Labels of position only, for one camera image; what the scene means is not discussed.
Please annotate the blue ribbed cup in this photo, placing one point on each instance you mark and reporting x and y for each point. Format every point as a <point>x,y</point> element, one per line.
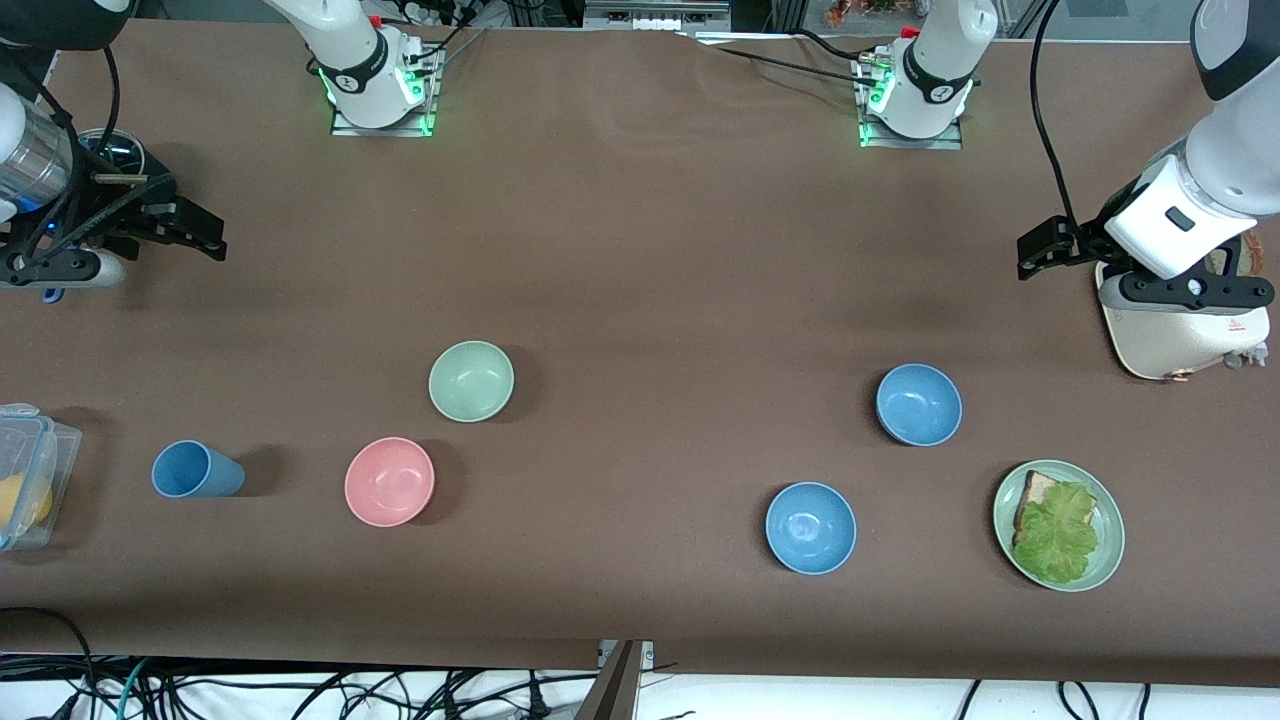
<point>195,470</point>

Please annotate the green lettuce leaf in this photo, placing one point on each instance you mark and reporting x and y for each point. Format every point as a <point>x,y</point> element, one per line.
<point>1060,535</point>

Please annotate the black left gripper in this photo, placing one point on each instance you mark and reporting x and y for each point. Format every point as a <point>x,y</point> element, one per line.
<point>1084,243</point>

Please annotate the green bowl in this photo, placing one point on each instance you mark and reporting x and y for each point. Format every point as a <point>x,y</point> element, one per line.
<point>471,381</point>

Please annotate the blue bowl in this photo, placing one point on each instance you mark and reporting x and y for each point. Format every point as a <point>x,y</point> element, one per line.
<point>918,404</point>
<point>811,528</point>

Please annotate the dark blue saucepan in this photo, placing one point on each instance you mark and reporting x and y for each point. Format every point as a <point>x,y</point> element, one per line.
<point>125,155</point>

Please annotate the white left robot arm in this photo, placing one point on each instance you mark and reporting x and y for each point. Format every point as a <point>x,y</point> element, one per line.
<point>1230,130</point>

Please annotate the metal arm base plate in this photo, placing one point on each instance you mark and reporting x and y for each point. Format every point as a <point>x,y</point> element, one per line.
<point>425,115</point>
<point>950,135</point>

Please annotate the clear plastic storage container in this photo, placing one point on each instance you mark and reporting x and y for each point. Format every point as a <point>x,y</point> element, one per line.
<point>30,450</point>

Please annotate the glass saucepan lid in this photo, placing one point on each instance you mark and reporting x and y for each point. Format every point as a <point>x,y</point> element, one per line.
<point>108,150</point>

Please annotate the yellow fruit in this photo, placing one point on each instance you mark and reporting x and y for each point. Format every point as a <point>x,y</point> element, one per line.
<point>25,500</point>

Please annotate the pink bowl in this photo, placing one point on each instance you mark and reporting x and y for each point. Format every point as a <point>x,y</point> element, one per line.
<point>390,482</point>

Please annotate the aluminium frame profile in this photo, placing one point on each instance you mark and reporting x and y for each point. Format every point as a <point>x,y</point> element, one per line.
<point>655,15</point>

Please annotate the silver bracket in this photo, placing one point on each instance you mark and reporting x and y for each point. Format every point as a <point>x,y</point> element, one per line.
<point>648,655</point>

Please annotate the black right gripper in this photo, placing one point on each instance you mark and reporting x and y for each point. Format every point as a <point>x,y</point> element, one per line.
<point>118,215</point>

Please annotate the grey metal pole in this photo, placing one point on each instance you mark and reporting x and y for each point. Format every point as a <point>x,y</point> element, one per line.
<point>610,695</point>

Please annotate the white bread slice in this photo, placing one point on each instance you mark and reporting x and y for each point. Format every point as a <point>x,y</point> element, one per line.
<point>1035,492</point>

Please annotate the green plate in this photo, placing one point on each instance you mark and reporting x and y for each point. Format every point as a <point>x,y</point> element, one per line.
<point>1108,540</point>

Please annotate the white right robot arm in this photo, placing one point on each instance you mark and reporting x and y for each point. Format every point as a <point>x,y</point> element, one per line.
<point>350,60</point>

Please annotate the brown bread slice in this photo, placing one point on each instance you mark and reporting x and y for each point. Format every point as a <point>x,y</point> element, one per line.
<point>1232,258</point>

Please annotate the beige toaster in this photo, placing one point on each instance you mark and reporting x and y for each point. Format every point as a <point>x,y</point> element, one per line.
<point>1180,335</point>

